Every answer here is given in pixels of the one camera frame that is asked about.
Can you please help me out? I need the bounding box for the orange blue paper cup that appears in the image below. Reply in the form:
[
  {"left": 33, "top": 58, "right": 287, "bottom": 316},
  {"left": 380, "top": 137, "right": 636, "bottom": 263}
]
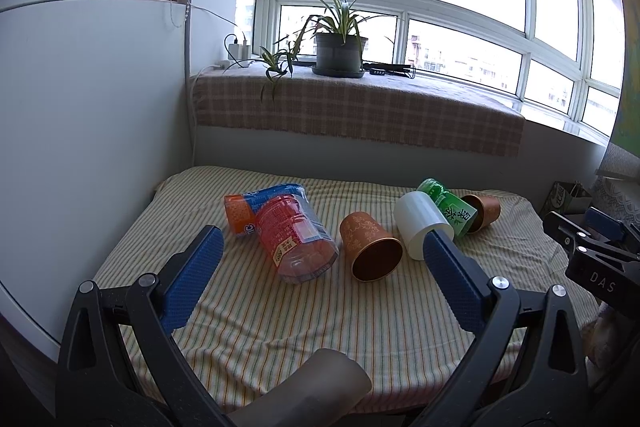
[{"left": 222, "top": 183, "right": 306, "bottom": 236}]

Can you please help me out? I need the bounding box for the white plastic cup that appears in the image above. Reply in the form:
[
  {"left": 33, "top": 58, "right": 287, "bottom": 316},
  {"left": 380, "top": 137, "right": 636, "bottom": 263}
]
[{"left": 394, "top": 191, "right": 454, "bottom": 261}]

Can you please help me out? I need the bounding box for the brown patterned paper cup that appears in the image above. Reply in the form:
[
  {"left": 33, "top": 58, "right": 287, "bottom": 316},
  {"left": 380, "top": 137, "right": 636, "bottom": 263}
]
[{"left": 340, "top": 211, "right": 404, "bottom": 283}]

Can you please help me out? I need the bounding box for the green white paper bag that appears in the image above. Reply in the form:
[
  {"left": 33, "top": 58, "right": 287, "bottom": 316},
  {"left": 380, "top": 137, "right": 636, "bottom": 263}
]
[{"left": 542, "top": 181, "right": 592, "bottom": 215}]

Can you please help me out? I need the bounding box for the striped table cloth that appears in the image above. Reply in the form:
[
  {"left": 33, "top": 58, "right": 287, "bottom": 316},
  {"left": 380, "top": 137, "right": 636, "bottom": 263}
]
[{"left": 92, "top": 164, "right": 601, "bottom": 413}]

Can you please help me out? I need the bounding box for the white cabinet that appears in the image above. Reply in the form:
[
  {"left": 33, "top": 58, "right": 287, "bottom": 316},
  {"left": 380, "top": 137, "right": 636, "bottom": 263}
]
[{"left": 1, "top": 0, "right": 190, "bottom": 358}]

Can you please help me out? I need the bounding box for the plaid windowsill cloth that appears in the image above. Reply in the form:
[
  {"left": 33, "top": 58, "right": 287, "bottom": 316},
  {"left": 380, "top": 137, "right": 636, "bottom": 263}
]
[{"left": 192, "top": 65, "right": 525, "bottom": 157}]

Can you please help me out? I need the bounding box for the small hanging plantlet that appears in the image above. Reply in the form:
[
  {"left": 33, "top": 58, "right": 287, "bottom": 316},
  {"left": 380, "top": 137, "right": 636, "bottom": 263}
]
[{"left": 260, "top": 38, "right": 300, "bottom": 100}]

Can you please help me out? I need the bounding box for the white power charger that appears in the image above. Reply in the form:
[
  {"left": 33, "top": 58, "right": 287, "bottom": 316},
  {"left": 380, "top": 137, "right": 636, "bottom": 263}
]
[{"left": 224, "top": 34, "right": 252, "bottom": 63}]

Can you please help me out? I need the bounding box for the potted spider plant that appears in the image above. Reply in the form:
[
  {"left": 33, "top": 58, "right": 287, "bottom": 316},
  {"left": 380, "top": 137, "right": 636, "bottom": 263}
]
[{"left": 285, "top": 0, "right": 383, "bottom": 78}]

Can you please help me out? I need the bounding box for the white charging cable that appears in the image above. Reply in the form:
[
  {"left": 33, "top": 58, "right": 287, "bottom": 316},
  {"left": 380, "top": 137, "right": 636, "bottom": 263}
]
[{"left": 152, "top": 0, "right": 239, "bottom": 168}]

